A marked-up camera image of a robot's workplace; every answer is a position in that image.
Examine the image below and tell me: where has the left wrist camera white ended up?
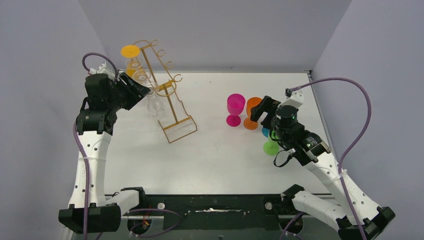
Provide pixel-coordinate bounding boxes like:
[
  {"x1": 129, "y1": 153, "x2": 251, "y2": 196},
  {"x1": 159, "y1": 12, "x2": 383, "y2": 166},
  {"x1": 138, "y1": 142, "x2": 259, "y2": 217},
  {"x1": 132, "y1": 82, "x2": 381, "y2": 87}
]
[{"x1": 88, "y1": 62, "x2": 116, "y2": 80}]

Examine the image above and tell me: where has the magenta plastic wine glass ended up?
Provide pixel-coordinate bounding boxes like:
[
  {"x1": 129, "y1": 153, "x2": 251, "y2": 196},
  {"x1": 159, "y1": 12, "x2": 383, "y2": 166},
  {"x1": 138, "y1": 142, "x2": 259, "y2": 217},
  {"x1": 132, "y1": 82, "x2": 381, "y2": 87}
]
[{"x1": 226, "y1": 93, "x2": 246, "y2": 127}]

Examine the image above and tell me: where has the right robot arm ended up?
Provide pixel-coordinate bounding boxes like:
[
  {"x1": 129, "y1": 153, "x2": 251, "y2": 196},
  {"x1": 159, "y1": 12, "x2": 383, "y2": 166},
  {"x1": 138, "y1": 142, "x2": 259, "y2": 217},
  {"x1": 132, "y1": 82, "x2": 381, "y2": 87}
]
[{"x1": 249, "y1": 93, "x2": 396, "y2": 240}]

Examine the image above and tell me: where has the blue plastic wine glass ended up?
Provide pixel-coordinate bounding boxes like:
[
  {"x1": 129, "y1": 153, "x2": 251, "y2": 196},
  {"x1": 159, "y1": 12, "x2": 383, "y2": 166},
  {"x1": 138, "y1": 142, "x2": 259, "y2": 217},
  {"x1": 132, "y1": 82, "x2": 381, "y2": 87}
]
[{"x1": 261, "y1": 127, "x2": 270, "y2": 138}]

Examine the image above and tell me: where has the orange plastic wine glass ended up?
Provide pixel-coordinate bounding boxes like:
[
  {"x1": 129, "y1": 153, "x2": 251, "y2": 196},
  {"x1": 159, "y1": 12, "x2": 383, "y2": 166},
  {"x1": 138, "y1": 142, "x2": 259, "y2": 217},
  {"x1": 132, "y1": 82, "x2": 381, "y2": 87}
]
[{"x1": 243, "y1": 96, "x2": 264, "y2": 131}]

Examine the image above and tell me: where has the yellow-orange plastic wine glass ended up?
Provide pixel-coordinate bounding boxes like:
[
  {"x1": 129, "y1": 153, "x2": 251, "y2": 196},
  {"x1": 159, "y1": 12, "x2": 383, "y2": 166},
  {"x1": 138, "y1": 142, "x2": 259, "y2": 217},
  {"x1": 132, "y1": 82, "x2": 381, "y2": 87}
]
[{"x1": 120, "y1": 45, "x2": 141, "y2": 78}]

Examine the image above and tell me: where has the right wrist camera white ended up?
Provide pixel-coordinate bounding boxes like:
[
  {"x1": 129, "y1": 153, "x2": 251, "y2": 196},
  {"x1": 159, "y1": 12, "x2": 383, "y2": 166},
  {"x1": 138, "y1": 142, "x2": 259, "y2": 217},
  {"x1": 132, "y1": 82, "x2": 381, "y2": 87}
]
[{"x1": 278, "y1": 88, "x2": 304, "y2": 109}]

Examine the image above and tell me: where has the green plastic wine glass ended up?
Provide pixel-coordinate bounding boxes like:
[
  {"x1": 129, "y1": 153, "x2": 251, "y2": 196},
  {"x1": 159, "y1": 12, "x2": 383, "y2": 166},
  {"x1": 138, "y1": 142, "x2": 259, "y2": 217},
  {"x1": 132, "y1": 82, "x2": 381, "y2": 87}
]
[{"x1": 262, "y1": 138, "x2": 280, "y2": 156}]

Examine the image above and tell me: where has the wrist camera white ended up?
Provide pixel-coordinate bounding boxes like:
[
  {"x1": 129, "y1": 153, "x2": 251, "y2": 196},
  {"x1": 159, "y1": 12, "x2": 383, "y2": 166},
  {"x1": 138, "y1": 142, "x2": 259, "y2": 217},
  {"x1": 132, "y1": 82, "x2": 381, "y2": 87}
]
[
  {"x1": 278, "y1": 88, "x2": 304, "y2": 109},
  {"x1": 88, "y1": 62, "x2": 116, "y2": 80}
]

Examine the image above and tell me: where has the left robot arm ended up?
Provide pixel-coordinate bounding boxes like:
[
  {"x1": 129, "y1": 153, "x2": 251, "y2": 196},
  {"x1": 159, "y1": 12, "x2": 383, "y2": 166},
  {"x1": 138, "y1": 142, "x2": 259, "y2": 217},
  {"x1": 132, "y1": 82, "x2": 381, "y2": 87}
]
[{"x1": 58, "y1": 72, "x2": 150, "y2": 237}]

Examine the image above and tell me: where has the clear wine glass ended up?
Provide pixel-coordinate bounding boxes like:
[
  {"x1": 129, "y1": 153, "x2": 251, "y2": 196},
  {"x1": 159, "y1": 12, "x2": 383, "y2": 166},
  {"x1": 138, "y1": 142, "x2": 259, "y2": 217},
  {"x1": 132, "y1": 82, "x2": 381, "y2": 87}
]
[
  {"x1": 145, "y1": 82, "x2": 165, "y2": 121},
  {"x1": 125, "y1": 56, "x2": 144, "y2": 71},
  {"x1": 132, "y1": 68, "x2": 152, "y2": 85}
]

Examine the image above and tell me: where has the gold wire glass rack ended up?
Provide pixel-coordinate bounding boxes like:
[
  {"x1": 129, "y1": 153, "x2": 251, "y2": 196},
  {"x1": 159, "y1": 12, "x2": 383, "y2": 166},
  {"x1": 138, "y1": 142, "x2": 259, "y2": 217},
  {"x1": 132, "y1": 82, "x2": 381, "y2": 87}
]
[{"x1": 133, "y1": 39, "x2": 198, "y2": 144}]

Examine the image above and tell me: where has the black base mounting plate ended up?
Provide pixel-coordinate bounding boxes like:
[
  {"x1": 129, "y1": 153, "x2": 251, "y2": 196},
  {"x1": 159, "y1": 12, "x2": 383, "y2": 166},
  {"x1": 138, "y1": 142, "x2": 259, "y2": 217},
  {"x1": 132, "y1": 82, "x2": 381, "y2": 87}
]
[{"x1": 112, "y1": 193, "x2": 332, "y2": 240}]

